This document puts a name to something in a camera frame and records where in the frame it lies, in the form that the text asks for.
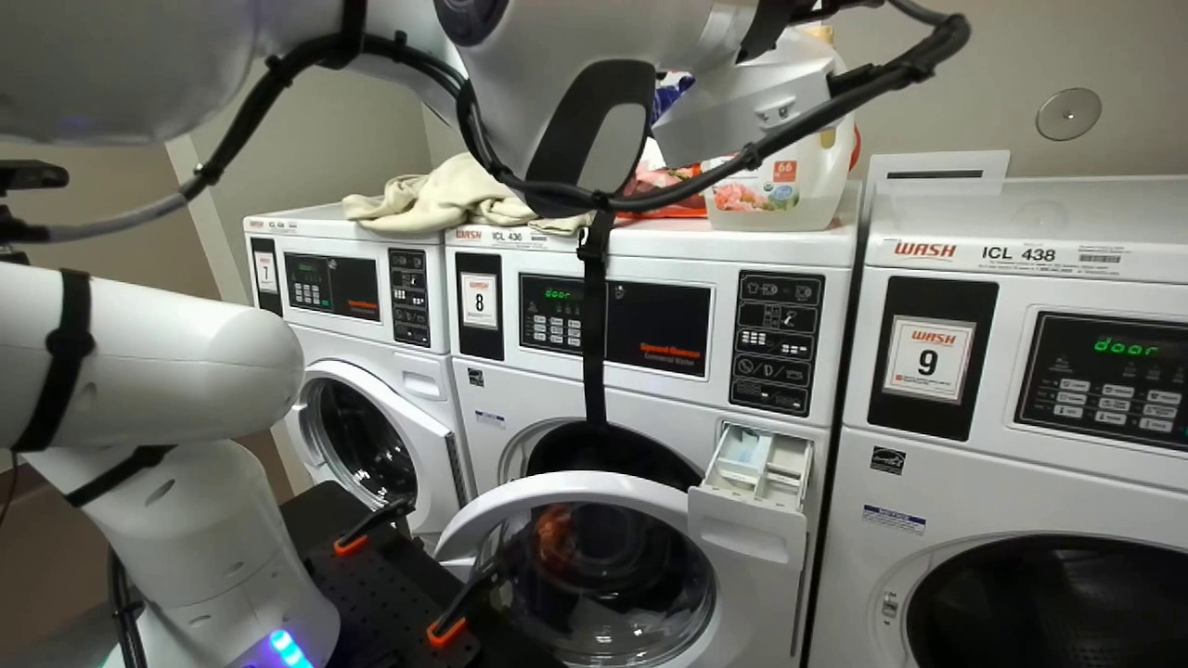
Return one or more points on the translucent white detergent bottle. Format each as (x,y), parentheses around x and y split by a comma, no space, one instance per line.
(801,187)

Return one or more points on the dark orange laundry pile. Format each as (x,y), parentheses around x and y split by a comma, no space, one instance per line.
(556,534)

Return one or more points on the white washing machine unnumbered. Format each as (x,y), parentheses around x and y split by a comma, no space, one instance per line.
(356,337)

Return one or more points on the white wrist camera mount plate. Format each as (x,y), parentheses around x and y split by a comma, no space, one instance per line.
(745,112)

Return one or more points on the white detergent drawer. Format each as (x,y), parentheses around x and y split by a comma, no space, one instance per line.
(748,525)

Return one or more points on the black panel numbered 9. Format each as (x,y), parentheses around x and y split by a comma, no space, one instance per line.
(930,357)

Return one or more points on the floral patterned cloth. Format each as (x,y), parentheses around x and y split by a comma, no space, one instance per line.
(662,206)

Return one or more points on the black panel numbered 8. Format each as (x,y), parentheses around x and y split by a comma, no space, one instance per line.
(478,307)

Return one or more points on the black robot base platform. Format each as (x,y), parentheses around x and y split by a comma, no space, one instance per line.
(372,597)

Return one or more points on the black hanging garment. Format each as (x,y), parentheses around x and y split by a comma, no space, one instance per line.
(594,337)

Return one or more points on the blue patterned laundry bag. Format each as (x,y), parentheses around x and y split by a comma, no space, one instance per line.
(668,90)

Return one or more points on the white card slot box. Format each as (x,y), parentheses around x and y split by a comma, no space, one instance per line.
(941,176)

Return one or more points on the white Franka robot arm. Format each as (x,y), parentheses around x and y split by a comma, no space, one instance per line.
(149,357)

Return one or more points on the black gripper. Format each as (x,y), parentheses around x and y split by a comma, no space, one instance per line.
(773,22)

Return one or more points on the white washing machine numbered 8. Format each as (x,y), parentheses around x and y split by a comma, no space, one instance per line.
(493,404)

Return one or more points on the white washing machine numbered 9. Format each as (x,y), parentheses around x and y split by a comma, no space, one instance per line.
(867,560)

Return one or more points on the black clamp orange tip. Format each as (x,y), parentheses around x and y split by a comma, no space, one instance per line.
(372,529)
(464,612)

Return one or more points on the round glass washer door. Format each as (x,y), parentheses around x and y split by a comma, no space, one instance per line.
(556,492)
(428,435)

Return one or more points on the cream cloth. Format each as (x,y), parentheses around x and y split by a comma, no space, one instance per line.
(420,197)

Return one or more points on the round grey wall plate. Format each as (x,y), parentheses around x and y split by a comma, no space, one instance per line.
(1070,112)

